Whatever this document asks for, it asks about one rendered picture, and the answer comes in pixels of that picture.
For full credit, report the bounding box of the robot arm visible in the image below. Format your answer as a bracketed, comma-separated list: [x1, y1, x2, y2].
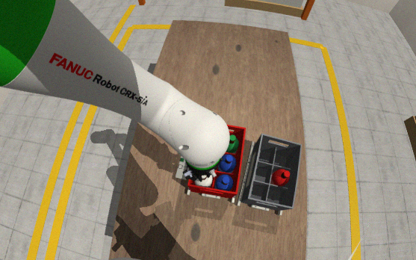
[0, 0, 231, 178]

